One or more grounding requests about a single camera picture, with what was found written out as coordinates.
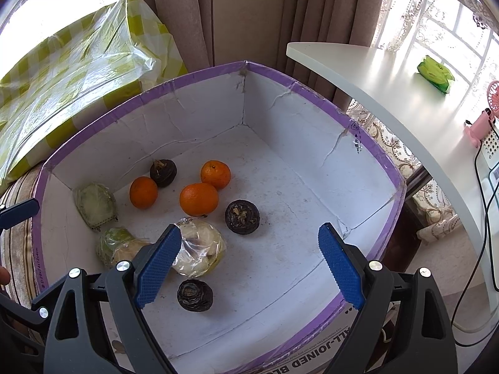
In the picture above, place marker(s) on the plastic-wrapped green cabbage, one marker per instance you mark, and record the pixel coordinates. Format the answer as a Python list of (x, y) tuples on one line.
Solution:
[(117, 243)]

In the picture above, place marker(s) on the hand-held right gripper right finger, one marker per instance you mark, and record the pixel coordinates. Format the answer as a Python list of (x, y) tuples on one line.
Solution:
[(341, 265)]

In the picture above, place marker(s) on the small mandarin orange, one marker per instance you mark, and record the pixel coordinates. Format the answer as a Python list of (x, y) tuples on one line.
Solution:
[(144, 192)]

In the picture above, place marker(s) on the pink desk fan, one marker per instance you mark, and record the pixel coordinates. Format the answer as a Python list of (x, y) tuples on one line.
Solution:
[(481, 130)]

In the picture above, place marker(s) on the white perforated device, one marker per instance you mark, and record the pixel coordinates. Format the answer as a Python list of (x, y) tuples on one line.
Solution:
[(492, 152)]

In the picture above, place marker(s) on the bagged pale cabbage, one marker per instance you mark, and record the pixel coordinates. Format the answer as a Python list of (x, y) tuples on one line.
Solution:
[(204, 243)]

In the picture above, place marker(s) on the purple-edged cardboard box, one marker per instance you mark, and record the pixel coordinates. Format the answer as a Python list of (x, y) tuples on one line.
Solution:
[(280, 202)]

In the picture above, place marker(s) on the green packet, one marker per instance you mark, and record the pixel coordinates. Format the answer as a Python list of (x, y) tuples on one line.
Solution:
[(436, 74)]

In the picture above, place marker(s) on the large mandarin orange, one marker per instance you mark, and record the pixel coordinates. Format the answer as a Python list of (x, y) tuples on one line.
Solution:
[(199, 199)]

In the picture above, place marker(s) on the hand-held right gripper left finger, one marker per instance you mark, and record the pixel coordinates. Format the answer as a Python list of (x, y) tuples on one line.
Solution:
[(160, 268)]

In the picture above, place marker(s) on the brown curtain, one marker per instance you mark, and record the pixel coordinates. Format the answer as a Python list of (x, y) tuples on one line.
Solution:
[(253, 15)]

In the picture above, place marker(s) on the white desk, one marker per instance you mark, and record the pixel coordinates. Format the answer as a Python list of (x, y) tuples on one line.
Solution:
[(390, 81)]

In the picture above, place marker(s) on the yellow checked plastic tablecloth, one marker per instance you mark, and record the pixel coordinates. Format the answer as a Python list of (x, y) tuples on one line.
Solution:
[(78, 78)]

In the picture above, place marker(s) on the dark brown round fruit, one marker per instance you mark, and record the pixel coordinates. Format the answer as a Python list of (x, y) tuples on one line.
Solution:
[(163, 172), (195, 295), (242, 217)]

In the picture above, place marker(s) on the plastic-wrapped half lime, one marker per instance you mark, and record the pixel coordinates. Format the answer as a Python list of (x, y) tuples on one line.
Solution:
[(95, 206)]

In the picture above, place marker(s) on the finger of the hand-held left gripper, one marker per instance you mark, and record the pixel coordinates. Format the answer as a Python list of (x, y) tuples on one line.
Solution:
[(19, 212), (23, 331)]

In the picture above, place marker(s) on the floral lace curtain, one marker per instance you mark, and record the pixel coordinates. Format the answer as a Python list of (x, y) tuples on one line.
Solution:
[(413, 7)]

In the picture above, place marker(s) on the person's left hand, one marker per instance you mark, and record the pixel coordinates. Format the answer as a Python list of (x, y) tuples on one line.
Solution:
[(4, 276)]

